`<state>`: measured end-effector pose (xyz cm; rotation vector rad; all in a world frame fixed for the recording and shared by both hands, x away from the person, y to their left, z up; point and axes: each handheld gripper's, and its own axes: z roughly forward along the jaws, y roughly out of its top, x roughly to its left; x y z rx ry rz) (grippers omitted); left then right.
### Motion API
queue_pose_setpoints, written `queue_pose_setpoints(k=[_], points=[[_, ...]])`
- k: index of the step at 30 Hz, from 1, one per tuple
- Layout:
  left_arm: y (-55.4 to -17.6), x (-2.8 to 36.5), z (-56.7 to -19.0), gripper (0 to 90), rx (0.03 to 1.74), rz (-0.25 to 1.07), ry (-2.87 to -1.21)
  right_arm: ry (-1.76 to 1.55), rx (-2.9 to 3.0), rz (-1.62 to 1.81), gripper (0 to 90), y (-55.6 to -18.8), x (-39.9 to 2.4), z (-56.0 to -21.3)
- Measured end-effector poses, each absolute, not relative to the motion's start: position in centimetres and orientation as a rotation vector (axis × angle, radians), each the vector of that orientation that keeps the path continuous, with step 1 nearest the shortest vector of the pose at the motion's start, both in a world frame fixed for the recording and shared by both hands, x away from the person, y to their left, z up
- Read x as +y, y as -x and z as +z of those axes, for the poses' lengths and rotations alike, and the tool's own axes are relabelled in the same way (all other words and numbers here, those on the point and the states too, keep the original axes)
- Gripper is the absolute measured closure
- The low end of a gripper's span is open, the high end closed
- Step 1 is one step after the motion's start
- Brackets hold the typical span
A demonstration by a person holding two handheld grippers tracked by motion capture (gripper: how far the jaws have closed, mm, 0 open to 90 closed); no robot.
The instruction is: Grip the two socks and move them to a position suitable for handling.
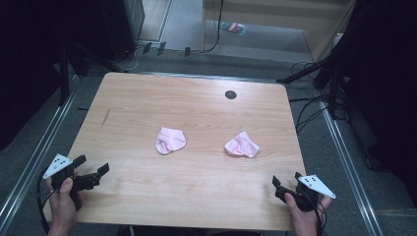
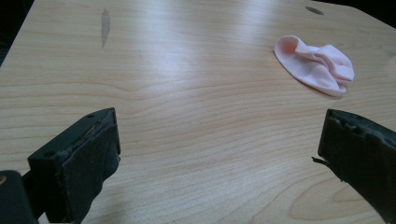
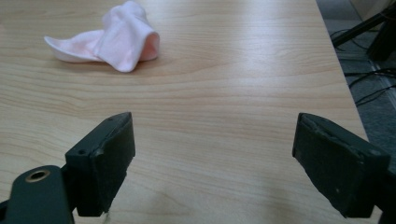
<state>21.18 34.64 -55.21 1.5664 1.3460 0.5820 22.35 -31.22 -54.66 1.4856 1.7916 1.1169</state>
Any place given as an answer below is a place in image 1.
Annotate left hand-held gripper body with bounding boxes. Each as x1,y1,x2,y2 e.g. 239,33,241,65
42,152,101,211

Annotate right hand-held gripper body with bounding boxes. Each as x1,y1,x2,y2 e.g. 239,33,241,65
274,174,337,212

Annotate pink sock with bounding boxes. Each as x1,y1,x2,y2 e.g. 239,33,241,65
223,131,261,159
154,127,188,155

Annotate person's right hand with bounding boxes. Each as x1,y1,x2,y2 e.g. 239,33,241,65
283,192,332,236

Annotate person's left hand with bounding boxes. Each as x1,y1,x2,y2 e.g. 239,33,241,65
44,176,87,236

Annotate black metal stand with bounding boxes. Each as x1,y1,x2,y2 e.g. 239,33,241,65
275,48,348,121
55,42,127,106

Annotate dark cabinet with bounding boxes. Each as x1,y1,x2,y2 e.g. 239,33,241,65
99,0,146,62

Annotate colourful packet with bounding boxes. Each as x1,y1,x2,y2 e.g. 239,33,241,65
219,21,248,36

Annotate metal floor rail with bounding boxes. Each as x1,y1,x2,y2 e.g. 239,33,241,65
0,75,82,227
319,99,386,236

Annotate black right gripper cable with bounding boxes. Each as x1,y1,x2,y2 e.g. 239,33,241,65
304,190,328,236

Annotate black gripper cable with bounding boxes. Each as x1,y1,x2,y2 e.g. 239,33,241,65
304,190,328,236
35,170,57,234

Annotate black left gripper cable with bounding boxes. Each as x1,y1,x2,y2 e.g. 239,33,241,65
35,170,57,234

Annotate black floor cables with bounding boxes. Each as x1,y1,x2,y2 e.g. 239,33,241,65
288,60,348,134

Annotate white floor cable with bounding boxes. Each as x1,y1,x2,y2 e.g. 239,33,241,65
112,45,147,73

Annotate black hanging cable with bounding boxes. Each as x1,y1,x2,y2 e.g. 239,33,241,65
200,0,225,54

